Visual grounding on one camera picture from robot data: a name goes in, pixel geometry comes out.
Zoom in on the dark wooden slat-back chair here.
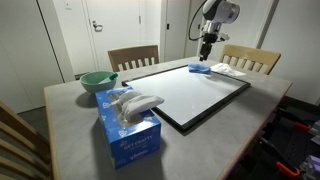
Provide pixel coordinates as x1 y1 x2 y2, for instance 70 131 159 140
107 44 160 73

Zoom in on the light wooden slat-back chair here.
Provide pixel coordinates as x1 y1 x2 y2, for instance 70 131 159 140
218 44 282 76
0 100 54 180

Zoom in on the blue towel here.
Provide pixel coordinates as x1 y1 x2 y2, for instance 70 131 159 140
187 63 212 75

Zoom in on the green bowl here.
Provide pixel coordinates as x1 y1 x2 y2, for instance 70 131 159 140
79 70 120 94

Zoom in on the blue tissue box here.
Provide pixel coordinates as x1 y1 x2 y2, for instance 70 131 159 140
94 85 162 170

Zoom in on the metal lever door handle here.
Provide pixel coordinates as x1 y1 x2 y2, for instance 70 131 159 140
91 20 104 33

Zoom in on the white tissue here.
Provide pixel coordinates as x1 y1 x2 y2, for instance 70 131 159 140
113 90 166 122

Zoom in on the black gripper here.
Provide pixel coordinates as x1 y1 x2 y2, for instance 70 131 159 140
199 32 218 62

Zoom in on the white door with knob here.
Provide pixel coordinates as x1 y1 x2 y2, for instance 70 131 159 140
206 0 274 63

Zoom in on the white crumpled cloth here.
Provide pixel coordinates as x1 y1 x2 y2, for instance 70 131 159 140
209 62 247 78

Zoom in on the black framed whiteboard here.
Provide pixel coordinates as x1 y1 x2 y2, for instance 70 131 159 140
121 64 252 132

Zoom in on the aluminium extrusion rail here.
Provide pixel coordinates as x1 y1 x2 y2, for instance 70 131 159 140
299 154 320 180
309 119 320 146

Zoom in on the white door with lever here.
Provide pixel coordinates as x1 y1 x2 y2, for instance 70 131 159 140
84 0 143 72

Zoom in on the black clamp orange handle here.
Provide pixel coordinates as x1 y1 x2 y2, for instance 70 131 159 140
279 113 314 134
259 136 302 178

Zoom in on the long black looped cable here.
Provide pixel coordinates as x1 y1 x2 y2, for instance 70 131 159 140
188 0 206 42

